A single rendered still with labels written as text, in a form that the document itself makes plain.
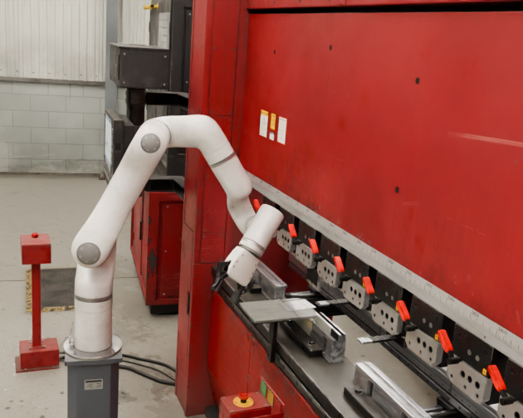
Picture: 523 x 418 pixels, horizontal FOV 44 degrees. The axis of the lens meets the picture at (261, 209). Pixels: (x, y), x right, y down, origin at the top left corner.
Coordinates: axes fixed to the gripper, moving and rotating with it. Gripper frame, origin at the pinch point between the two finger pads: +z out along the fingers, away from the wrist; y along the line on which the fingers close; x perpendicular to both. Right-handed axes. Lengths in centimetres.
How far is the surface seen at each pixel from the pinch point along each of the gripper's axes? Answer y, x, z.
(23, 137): -169, -717, -102
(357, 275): -34.2, 15.2, -28.8
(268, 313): -46, -25, -6
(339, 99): -5, -5, -80
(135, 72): 9, -128, -78
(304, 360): -57, -7, 3
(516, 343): -13, 85, -19
